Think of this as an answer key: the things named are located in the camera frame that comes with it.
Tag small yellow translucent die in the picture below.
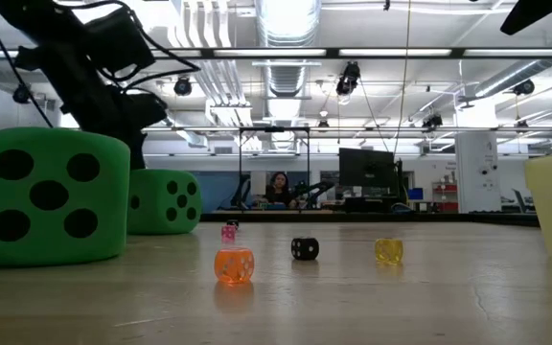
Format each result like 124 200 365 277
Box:
375 237 404 265

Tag thin black cable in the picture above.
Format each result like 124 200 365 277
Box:
0 0 56 129

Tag green foam die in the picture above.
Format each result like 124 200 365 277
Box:
0 126 131 267
126 169 203 236

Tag white pillar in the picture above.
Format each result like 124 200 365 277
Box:
454 131 503 215

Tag black left wrist camera cable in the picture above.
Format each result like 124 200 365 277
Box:
64 0 201 93

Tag grey office chair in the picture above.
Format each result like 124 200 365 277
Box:
512 188 540 215

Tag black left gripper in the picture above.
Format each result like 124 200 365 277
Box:
14 41 170 172

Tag red shelf rack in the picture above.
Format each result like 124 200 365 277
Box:
431 180 460 214

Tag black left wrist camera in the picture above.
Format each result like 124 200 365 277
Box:
81 5 158 78

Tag person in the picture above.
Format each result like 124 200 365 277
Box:
261 171 300 210

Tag black overhead camera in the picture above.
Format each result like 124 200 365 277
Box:
334 60 362 98

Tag small orange translucent die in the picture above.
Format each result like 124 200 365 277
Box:
214 246 256 285

